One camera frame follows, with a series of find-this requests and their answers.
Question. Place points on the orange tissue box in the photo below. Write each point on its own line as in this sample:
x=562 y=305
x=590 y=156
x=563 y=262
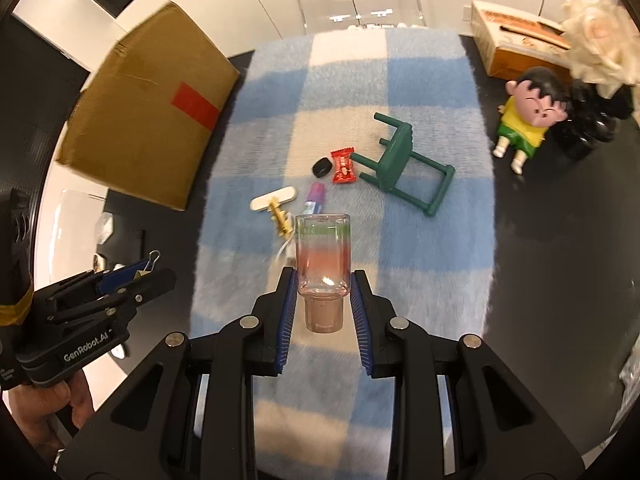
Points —
x=511 y=41

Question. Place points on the red candy wrapper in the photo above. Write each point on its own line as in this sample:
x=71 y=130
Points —
x=343 y=169

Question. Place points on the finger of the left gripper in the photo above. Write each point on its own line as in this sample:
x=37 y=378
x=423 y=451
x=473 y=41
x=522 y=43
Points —
x=147 y=288
x=115 y=279

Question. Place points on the cream artificial rose bouquet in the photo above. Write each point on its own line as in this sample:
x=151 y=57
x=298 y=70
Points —
x=604 y=44

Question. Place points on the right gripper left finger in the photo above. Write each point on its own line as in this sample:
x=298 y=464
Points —
x=186 y=411

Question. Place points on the brown cardboard box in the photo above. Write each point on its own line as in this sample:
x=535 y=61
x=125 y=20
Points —
x=142 y=125

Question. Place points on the purple cap eye drops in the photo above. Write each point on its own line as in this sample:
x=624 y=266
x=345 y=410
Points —
x=315 y=199

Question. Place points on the blue checked blanket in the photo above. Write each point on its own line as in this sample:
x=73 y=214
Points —
x=303 y=98

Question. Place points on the person's left hand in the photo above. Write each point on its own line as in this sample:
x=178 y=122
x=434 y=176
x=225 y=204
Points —
x=32 y=406

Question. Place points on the white nail file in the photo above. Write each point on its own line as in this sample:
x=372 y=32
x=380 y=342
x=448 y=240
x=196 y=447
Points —
x=279 y=196

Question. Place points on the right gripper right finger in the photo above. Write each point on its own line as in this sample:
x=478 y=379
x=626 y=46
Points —
x=459 y=412

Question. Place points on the cartoon boy figurine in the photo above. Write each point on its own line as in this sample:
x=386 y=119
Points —
x=537 y=101

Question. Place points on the green toy stool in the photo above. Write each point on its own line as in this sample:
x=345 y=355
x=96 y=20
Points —
x=398 y=150

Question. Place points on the clear pink sanitizer bottle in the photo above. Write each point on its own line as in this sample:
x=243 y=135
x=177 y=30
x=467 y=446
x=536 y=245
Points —
x=323 y=262

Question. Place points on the black vase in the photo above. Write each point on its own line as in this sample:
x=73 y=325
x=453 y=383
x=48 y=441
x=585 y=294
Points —
x=591 y=119

